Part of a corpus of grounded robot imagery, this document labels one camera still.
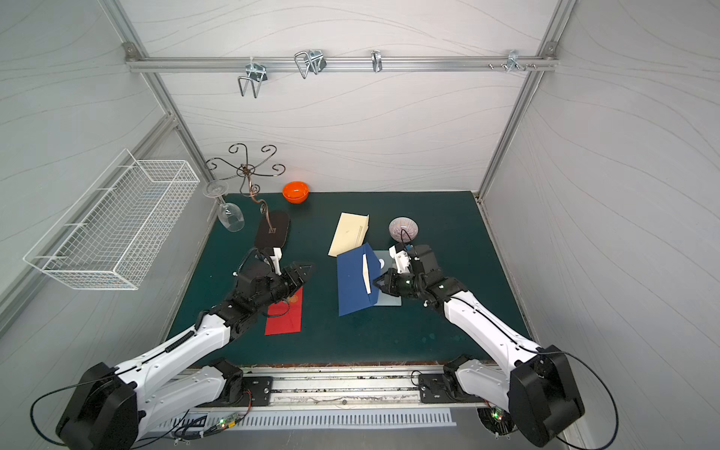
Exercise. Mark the clear wine glass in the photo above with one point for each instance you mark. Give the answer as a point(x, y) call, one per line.
point(229, 214)

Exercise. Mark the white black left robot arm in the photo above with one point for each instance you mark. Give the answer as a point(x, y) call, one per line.
point(113, 407)

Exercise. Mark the metal bracket hook right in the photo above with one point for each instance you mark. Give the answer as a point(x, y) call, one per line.
point(513, 63)

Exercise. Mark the metal double hook left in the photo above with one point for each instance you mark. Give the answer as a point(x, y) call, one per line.
point(252, 80)

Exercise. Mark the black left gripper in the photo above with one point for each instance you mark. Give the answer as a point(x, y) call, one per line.
point(289, 280)

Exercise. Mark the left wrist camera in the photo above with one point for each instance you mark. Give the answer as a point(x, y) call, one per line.
point(275, 255)

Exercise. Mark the small green circuit board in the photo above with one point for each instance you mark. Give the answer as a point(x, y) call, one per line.
point(229, 421)

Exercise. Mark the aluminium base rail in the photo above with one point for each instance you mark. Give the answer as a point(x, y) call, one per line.
point(307, 387)

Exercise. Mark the cream yellow envelope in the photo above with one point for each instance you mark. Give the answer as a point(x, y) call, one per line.
point(350, 233)

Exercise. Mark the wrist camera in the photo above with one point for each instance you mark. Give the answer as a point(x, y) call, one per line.
point(275, 255)
point(402, 260)

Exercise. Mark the orange bowl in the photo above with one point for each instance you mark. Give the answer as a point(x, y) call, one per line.
point(296, 192)

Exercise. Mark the white vented strip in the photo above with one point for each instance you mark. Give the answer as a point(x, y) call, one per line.
point(403, 418)

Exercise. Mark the pink striped glass bowl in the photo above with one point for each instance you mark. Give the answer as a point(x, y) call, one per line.
point(403, 229)

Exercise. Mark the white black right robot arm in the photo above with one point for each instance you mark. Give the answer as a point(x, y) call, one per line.
point(533, 386)

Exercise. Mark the light teal envelope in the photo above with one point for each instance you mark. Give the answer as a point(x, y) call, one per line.
point(386, 262)

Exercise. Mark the aluminium overhead rail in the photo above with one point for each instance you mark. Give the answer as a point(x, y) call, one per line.
point(335, 64)

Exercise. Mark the white wire basket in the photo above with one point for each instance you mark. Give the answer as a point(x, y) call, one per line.
point(109, 238)

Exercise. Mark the metal double hook middle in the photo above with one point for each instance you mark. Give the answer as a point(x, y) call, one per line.
point(311, 61)

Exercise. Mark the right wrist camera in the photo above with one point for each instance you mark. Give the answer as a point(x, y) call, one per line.
point(402, 260)

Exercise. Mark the metal double hook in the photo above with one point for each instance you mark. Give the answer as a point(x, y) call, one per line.
point(252, 80)
point(311, 61)

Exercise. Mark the small metal hook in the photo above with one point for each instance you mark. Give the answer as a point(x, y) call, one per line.
point(376, 61)

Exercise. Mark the red envelope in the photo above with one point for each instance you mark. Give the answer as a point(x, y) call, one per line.
point(285, 317)

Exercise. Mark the blue envelope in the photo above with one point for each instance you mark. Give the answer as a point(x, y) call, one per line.
point(356, 271)

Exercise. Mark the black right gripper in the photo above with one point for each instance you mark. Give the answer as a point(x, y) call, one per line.
point(395, 282)

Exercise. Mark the copper wine glass stand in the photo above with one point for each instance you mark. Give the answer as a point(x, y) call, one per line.
point(274, 226)

